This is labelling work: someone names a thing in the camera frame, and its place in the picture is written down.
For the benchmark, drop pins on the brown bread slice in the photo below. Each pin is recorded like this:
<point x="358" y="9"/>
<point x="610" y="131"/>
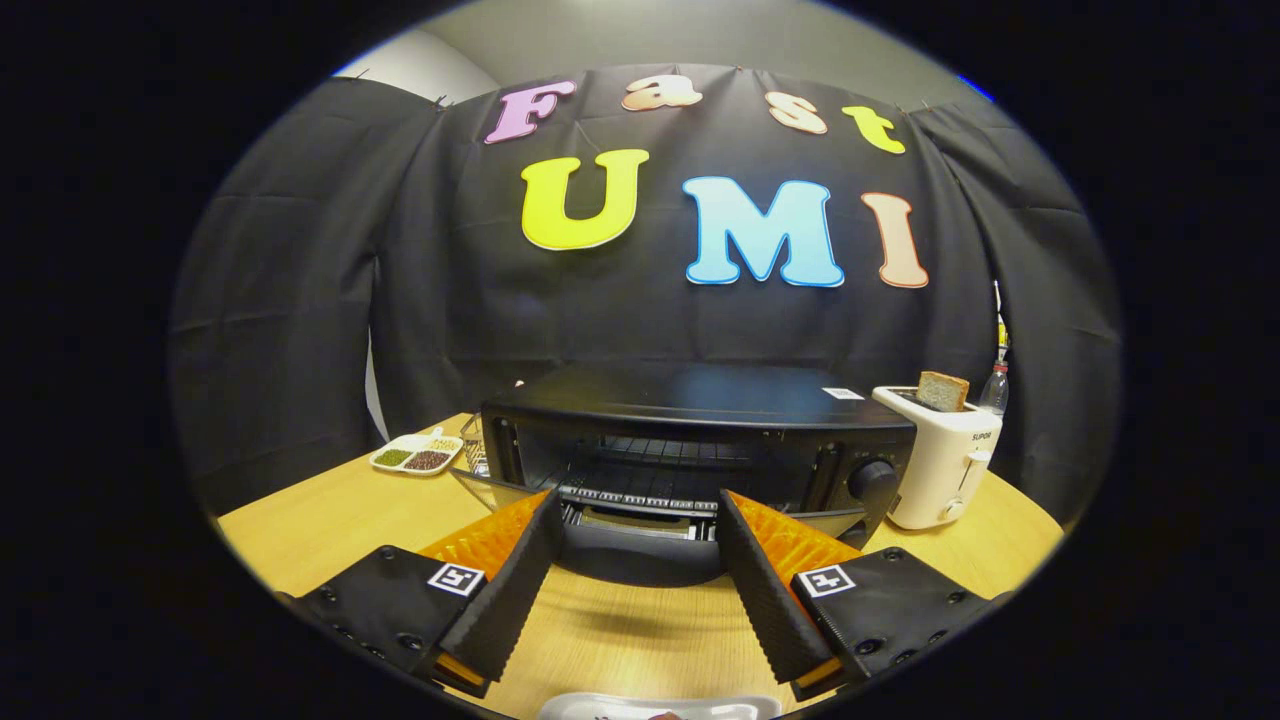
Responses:
<point x="942" y="392"/>

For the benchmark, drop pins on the white rectangular food plate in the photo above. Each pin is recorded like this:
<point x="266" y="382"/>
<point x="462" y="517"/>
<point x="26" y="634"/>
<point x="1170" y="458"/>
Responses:
<point x="600" y="708"/>

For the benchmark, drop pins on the white divided spice dish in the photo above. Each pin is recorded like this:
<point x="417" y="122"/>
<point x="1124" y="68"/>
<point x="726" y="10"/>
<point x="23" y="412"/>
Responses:
<point x="415" y="455"/>

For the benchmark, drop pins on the black toaster oven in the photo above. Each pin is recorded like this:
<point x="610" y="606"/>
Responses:
<point x="700" y="390"/>

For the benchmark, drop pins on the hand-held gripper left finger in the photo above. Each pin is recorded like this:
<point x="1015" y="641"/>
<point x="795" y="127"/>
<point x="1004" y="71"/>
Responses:
<point x="515" y="595"/>

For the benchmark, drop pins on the white toaster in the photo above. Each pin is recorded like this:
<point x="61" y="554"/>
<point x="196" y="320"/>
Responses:
<point x="935" y="470"/>

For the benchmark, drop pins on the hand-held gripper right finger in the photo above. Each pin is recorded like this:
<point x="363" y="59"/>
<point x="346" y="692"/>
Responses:
<point x="765" y="600"/>

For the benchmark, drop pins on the clear plastic water bottle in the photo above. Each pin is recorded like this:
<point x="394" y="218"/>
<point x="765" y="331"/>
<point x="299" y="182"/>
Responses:
<point x="994" y="390"/>

